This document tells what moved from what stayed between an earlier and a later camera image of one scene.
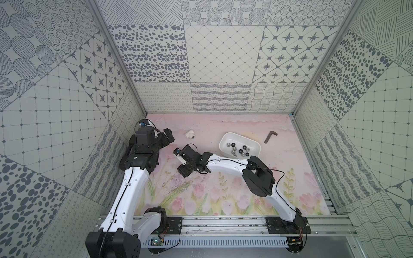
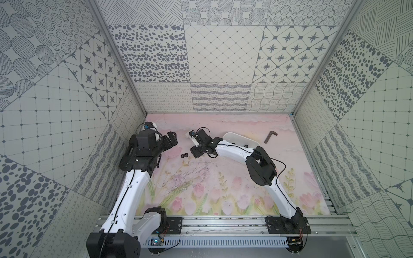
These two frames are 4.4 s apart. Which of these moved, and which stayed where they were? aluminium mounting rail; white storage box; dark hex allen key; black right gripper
Moved: black right gripper
Stayed: dark hex allen key; aluminium mounting rail; white storage box
